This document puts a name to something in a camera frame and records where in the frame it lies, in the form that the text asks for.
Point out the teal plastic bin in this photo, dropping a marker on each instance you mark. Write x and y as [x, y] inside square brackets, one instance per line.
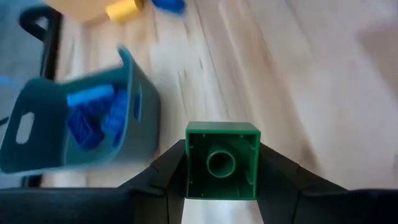
[146, 124]

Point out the yellow plastic bin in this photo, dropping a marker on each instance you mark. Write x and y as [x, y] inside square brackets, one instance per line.
[77, 9]

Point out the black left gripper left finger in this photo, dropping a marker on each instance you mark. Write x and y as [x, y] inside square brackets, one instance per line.
[93, 208]

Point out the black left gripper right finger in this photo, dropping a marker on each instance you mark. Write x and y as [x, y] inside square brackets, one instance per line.
[326, 208]

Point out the small blue square block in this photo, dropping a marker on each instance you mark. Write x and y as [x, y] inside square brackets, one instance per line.
[84, 127]

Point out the yellow cylinder block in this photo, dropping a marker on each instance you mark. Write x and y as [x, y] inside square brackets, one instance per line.
[124, 11]

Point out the small green square block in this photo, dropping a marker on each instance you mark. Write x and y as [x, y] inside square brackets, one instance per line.
[199, 155]

